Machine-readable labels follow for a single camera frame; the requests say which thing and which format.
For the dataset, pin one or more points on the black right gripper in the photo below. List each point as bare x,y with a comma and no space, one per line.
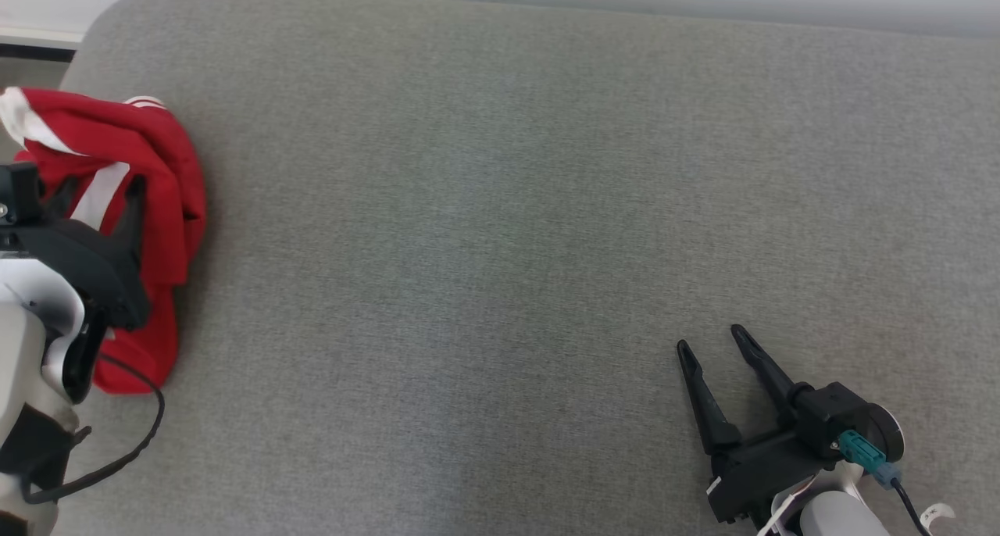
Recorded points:
750,481

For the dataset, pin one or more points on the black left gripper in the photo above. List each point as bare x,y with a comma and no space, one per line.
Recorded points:
94,270

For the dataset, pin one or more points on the red jersey with white sleeves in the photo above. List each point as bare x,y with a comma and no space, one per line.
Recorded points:
117,130

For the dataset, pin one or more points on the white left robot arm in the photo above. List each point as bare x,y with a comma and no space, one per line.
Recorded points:
23,341

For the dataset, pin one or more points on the grey fabric sofa cushion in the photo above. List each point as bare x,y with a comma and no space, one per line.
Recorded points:
469,247

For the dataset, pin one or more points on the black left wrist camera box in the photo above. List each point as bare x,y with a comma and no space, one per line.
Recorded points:
19,192

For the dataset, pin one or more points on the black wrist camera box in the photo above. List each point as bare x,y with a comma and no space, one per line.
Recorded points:
828,415
19,192

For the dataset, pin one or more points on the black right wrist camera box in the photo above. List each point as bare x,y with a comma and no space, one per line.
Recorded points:
828,415

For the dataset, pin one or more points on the white wall baseboard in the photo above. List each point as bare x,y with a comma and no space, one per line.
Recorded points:
39,37

